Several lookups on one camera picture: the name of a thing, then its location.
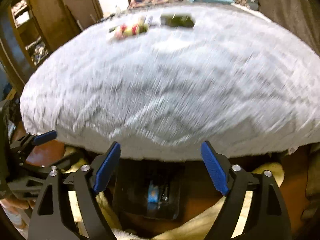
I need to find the person's left hand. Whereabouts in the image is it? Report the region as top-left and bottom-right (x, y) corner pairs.
(2, 195), (31, 211)

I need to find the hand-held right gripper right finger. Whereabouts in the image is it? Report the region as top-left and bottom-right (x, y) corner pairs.
(201, 141), (292, 240)

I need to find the wooden wardrobe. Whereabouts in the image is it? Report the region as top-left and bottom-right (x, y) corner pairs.
(0, 0), (104, 90)

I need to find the brown curtain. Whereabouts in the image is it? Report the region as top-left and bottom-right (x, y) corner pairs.
(252, 0), (320, 55)

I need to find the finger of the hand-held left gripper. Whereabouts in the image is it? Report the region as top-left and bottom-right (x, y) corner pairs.
(10, 130), (57, 157)
(7, 152), (95, 200)

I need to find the grey fluffy blanket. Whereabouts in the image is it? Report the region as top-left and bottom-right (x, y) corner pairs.
(19, 4), (320, 162)

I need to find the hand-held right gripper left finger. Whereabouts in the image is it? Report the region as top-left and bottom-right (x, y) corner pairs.
(27, 141), (122, 240)

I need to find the blue packet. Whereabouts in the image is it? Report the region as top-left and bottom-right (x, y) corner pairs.
(147, 183), (160, 203)

